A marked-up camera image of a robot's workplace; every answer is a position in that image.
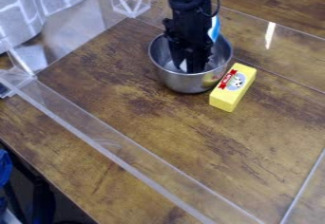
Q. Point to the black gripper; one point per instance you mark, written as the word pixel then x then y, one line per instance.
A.
pixel 186 32

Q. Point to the white and blue toy fish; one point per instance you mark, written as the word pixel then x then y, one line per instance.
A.
pixel 212 35

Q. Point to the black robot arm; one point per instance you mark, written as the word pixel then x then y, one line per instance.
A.
pixel 186 32

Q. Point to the silver metal pot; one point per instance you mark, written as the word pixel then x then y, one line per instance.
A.
pixel 179 81

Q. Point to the blue object at edge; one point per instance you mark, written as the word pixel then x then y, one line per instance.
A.
pixel 5 171

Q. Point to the clear acrylic barrier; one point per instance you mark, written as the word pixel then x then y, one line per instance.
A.
pixel 146 156

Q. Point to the yellow butter block toy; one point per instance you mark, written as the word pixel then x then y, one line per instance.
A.
pixel 231 87

